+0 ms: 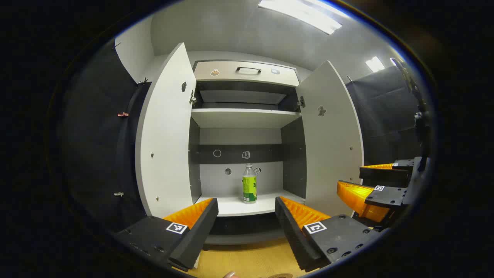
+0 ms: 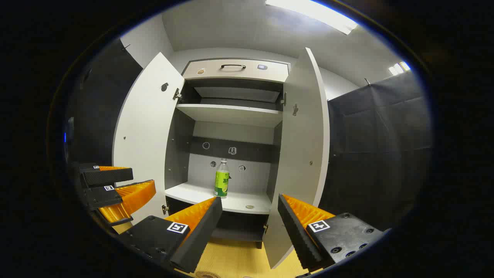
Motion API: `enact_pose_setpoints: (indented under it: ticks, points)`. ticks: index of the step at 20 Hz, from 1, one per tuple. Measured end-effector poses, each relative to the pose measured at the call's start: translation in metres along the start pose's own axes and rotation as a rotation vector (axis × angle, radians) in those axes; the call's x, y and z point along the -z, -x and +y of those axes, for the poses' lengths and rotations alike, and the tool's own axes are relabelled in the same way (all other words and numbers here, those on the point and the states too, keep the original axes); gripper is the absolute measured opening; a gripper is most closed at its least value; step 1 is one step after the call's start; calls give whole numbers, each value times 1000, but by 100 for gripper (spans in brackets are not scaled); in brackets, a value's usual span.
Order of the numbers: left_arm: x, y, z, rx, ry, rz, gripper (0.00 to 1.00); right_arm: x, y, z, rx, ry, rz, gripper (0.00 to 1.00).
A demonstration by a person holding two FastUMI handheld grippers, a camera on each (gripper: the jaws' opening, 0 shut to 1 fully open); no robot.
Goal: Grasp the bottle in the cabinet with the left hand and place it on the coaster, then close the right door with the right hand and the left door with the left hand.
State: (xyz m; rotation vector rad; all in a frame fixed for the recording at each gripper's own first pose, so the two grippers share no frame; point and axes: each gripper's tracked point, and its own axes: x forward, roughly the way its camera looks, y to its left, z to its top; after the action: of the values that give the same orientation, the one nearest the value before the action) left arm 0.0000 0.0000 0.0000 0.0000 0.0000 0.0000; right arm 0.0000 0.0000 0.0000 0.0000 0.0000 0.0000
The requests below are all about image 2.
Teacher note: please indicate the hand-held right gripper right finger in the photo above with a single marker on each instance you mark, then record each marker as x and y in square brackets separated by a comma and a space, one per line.
[295, 231]

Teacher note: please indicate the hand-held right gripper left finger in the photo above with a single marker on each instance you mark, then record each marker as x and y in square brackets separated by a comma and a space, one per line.
[200, 235]

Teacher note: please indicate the green label clear bottle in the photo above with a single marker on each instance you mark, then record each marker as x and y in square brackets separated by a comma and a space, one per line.
[221, 185]

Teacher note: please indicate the white cabinet shelf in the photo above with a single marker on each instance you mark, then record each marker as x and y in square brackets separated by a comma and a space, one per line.
[231, 115]
[193, 193]

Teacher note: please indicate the black backdrop cloth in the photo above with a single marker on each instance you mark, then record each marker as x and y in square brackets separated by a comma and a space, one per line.
[100, 116]
[378, 154]

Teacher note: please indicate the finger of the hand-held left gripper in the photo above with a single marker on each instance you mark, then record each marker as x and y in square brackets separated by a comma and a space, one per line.
[98, 197]
[108, 175]

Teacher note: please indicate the black cloth clip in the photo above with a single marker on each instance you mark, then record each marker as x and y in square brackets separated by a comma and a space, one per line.
[126, 47]
[367, 82]

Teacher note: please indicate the white cabinet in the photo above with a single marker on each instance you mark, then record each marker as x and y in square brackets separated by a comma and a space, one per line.
[177, 154]

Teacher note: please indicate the small ceiling light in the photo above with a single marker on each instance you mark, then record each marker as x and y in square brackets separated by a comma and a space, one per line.
[399, 68]

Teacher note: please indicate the white cabinet door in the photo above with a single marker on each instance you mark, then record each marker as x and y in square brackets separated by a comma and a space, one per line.
[146, 135]
[299, 154]

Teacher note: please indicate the long ceiling light panel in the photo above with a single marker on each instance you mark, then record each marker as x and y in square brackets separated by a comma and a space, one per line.
[308, 11]

